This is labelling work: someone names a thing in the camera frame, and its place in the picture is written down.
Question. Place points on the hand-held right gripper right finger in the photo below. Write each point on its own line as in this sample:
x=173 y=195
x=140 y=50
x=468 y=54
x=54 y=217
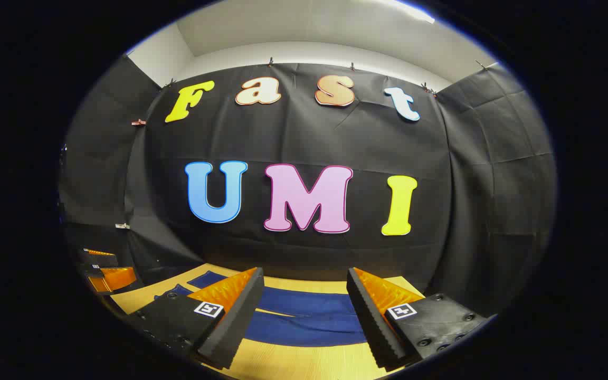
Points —
x=372 y=322

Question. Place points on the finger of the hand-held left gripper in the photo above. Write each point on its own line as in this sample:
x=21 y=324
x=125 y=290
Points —
x=116 y=278
x=98 y=258

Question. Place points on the black backdrop cloth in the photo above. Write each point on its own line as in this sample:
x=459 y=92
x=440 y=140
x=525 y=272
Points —
x=335 y=137

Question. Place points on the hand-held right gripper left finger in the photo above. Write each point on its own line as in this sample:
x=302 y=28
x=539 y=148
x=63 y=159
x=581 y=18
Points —
x=235 y=322

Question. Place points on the blue jeans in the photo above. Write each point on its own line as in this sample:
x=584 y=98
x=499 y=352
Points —
x=309 y=316

